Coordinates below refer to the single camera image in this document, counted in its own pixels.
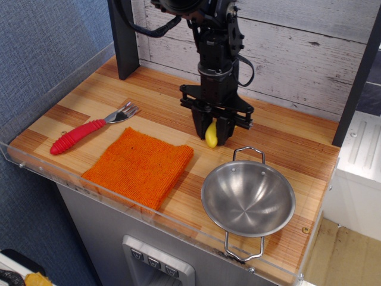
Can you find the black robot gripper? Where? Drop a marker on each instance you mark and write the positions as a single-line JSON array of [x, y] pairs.
[[217, 97]]

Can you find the yellow toy banana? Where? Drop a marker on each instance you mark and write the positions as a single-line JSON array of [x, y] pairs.
[[211, 135]]

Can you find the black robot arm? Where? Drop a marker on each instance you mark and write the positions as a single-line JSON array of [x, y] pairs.
[[218, 41]]

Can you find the orange folded cloth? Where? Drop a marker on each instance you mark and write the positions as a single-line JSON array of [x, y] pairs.
[[140, 167]]

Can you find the clear acrylic table guard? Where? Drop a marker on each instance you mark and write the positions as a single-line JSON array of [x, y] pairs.
[[296, 144]]

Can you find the grey cabinet with dispenser panel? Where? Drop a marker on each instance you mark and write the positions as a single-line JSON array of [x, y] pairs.
[[128, 251]]

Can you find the white ribbed side unit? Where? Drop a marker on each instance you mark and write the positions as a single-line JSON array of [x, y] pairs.
[[353, 198]]

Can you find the stainless steel two-handled bowl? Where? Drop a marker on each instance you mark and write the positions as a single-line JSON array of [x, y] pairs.
[[248, 199]]

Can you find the red handled metal fork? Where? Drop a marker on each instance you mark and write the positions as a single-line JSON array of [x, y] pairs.
[[71, 138]]

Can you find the black vertical post left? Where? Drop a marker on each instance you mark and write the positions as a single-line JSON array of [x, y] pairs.
[[124, 36]]

